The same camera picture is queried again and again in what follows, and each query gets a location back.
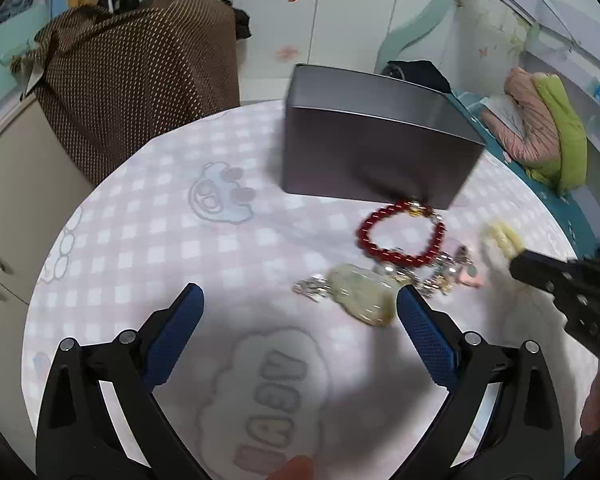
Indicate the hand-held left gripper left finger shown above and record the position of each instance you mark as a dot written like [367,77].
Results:
[177,322]

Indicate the teal bunk bed frame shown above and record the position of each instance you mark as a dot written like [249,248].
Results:
[420,15]

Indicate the pink checked tablecloth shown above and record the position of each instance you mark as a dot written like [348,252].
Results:
[180,240]

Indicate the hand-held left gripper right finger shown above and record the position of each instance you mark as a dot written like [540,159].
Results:
[425,332]

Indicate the black folded clothes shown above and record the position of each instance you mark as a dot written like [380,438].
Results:
[420,72]

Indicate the pale green jade pendant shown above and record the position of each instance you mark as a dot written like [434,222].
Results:
[362,295]

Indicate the pale yellow carved ornament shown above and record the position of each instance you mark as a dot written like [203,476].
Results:
[502,240]

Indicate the person's left hand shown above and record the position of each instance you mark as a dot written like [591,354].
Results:
[292,469]

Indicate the black cloth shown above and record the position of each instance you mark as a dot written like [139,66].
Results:
[241,20]

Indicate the pale pink flower sticker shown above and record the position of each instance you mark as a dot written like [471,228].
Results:
[287,53]

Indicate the beige low cabinet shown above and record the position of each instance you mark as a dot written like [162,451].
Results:
[25,200]

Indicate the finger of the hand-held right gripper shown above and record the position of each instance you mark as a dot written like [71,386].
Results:
[537,270]

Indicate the teal bed mattress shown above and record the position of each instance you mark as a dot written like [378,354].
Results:
[575,215]

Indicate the brown dotted cloth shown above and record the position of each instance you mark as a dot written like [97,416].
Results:
[130,75]

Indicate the grey metal box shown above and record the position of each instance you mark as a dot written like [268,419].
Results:
[370,145]

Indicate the pink padded jacket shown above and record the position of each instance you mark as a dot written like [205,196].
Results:
[525,120]

